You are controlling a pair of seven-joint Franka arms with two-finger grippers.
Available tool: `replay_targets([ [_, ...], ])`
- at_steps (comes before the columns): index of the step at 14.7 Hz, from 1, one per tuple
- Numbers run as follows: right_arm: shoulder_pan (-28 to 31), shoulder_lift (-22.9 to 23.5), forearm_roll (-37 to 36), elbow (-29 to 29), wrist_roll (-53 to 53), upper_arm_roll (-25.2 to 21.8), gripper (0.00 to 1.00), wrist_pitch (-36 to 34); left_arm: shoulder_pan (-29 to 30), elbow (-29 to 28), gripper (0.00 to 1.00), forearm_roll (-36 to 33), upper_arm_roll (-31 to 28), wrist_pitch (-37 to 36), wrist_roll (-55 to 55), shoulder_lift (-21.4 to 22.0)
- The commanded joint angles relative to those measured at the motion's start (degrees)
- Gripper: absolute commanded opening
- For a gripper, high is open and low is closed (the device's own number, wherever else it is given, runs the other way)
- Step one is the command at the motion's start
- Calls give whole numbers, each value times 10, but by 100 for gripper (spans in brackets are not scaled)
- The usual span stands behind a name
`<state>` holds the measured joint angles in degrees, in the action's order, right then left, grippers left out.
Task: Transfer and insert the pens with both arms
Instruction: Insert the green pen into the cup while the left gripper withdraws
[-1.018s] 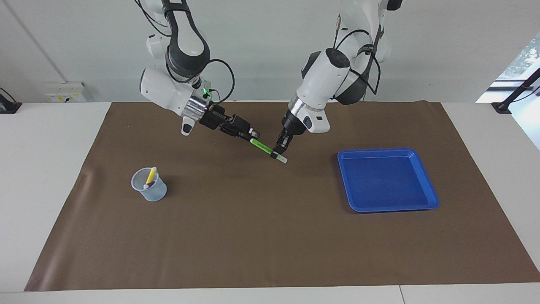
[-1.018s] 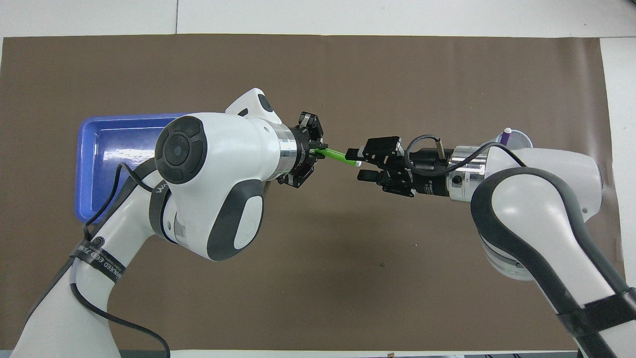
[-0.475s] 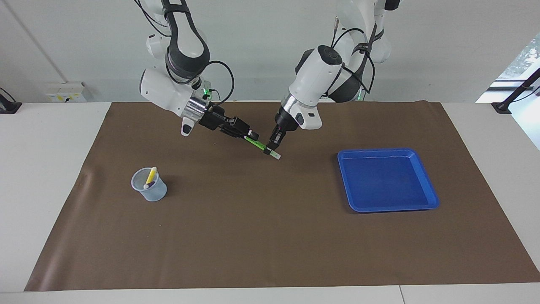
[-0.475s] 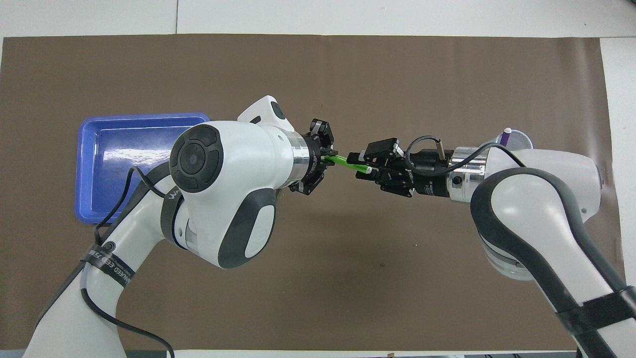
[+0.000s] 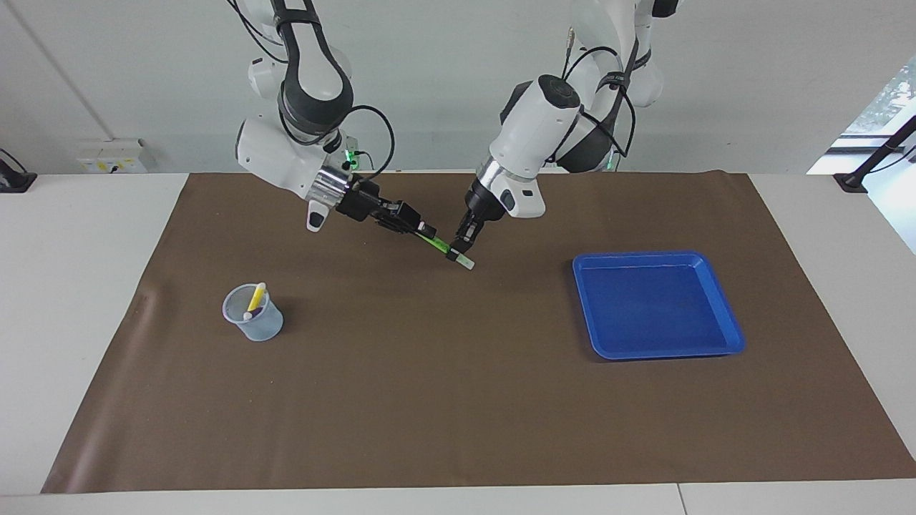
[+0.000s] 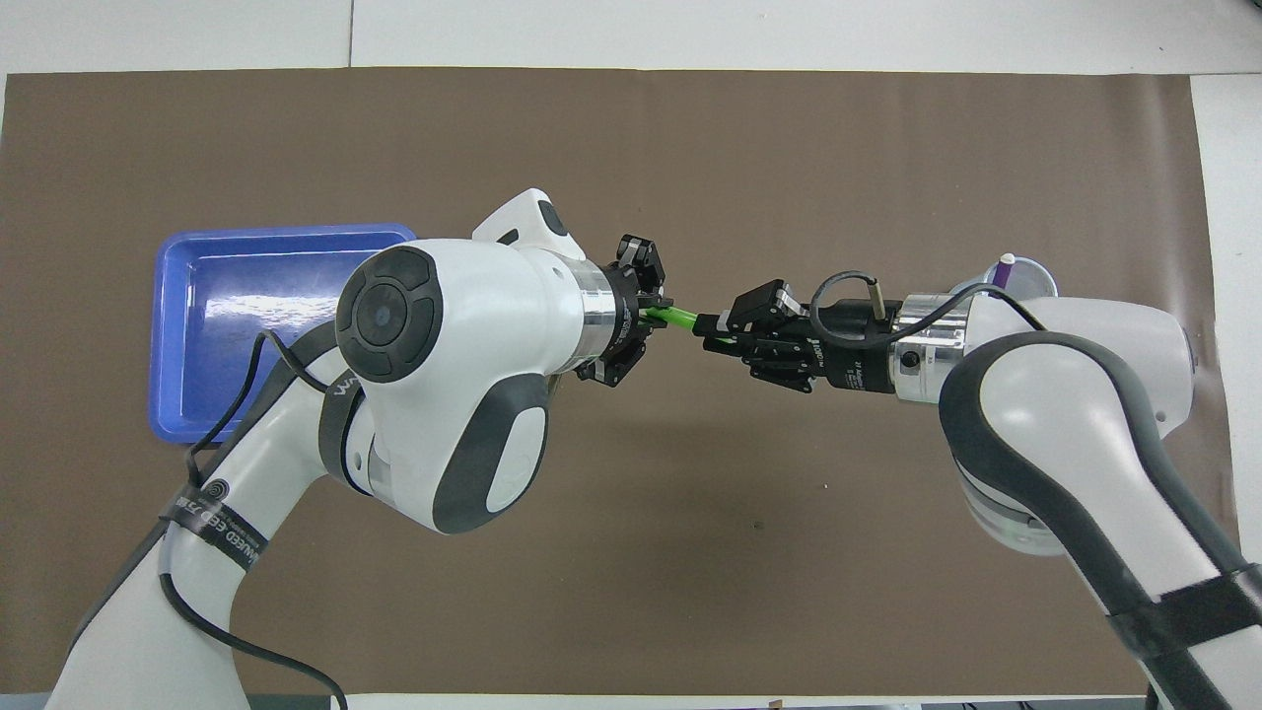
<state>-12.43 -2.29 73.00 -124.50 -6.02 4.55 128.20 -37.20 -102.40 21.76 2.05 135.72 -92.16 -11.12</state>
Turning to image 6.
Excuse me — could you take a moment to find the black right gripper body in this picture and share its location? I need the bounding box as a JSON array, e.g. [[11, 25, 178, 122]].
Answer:
[[789, 301, 900, 393]]

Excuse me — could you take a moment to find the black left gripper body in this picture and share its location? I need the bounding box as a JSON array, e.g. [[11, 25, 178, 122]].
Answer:
[[603, 266, 647, 368]]

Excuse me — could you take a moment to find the green pen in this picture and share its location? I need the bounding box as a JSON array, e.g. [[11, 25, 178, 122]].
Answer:
[[641, 304, 736, 341]]

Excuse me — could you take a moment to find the translucent plastic cup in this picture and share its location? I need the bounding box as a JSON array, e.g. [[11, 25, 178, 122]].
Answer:
[[951, 254, 1061, 302]]

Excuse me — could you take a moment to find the brown table mat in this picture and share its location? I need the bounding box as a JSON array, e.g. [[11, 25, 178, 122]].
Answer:
[[0, 67, 1245, 697]]

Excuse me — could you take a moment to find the blue plastic tray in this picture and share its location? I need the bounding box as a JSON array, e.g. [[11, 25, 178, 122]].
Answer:
[[148, 223, 420, 447]]

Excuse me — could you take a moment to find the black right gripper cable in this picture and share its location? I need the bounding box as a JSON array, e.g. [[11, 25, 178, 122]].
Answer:
[[810, 271, 1048, 348]]

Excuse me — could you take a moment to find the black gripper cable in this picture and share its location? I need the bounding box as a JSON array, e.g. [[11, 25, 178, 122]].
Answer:
[[158, 330, 348, 710], [810, 271, 1048, 348]]

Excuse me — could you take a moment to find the black right arm strap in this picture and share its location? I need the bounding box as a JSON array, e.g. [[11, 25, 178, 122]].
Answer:
[[1106, 564, 1262, 664]]

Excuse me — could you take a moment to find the black arm strap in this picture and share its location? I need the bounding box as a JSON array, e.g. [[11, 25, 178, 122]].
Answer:
[[1106, 564, 1262, 664], [161, 476, 270, 573]]

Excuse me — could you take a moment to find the black left arm strap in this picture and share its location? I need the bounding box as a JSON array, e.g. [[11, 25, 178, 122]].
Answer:
[[161, 476, 270, 573]]

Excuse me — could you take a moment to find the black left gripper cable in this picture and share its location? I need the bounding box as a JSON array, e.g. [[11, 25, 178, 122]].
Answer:
[[158, 330, 348, 710]]

